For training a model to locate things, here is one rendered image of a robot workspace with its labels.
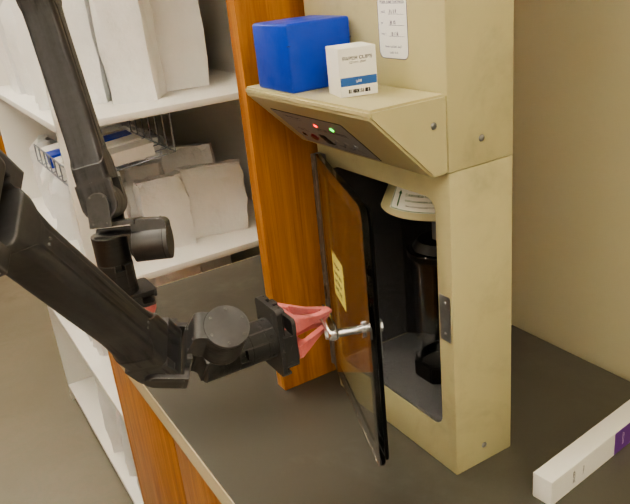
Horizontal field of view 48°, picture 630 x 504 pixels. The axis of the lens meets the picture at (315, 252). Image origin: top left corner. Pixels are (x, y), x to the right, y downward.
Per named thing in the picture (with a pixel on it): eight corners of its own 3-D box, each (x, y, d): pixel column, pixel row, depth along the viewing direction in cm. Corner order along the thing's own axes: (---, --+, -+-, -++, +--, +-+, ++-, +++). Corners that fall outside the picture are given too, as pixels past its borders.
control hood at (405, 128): (315, 136, 115) (309, 74, 111) (450, 174, 89) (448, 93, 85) (252, 151, 110) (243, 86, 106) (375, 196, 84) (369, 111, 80)
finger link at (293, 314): (341, 303, 99) (281, 324, 95) (345, 348, 101) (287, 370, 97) (316, 287, 104) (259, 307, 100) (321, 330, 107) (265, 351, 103)
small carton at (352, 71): (364, 87, 95) (361, 41, 93) (378, 92, 90) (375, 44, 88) (329, 93, 94) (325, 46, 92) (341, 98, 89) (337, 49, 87)
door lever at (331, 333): (349, 311, 106) (348, 295, 105) (366, 341, 97) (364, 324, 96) (314, 317, 105) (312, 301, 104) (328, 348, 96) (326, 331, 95)
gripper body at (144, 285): (159, 298, 120) (150, 257, 117) (99, 317, 115) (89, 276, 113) (146, 286, 125) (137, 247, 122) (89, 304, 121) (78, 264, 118)
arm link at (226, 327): (146, 327, 96) (143, 387, 92) (152, 287, 87) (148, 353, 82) (234, 330, 99) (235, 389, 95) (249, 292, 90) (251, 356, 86)
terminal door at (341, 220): (338, 364, 130) (317, 150, 115) (386, 471, 102) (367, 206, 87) (334, 365, 130) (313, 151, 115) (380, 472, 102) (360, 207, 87)
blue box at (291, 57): (317, 76, 108) (311, 14, 105) (354, 82, 100) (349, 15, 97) (258, 87, 104) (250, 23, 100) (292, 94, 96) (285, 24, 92)
